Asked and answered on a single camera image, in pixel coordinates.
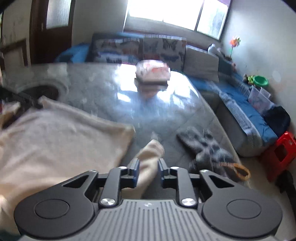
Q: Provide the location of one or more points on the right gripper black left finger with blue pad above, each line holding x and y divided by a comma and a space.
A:
119, 178

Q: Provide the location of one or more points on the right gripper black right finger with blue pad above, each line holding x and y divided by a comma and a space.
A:
179, 179

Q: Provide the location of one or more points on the cream white sweater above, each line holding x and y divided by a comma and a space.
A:
48, 146

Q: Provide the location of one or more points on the pink folded clothes stack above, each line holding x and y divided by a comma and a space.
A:
152, 74

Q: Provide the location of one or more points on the black induction cooktop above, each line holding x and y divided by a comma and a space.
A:
43, 90

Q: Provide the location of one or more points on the grey black patterned garment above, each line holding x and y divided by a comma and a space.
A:
209, 155

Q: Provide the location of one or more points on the grey quilted star tablecloth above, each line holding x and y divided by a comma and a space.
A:
148, 152

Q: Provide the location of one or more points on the dark wooden glass door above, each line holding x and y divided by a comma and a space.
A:
50, 29

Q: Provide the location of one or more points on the blue grey corner sofa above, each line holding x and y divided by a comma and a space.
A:
231, 101

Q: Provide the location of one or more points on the red plastic stool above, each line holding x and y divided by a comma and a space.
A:
279, 156

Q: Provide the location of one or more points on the butterfly print cushion left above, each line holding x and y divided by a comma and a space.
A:
119, 51

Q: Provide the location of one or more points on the butterfly print cushion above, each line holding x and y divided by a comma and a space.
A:
119, 51
169, 49

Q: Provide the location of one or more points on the black bag on sofa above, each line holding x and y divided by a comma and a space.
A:
278, 119

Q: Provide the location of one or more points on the clear plastic storage bag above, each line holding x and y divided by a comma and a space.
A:
259, 101

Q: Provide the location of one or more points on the plain grey cushion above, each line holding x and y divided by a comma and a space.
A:
200, 64

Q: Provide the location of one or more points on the green plastic bowl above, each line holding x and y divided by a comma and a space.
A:
260, 81

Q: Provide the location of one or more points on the butterfly print cushion right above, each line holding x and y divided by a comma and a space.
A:
169, 49

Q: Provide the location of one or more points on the colourful pinwheel toy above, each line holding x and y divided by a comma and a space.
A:
235, 42

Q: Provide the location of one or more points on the orange woven basket handle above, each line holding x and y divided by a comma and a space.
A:
241, 172

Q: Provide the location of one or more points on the window with frame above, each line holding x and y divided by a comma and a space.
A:
178, 17

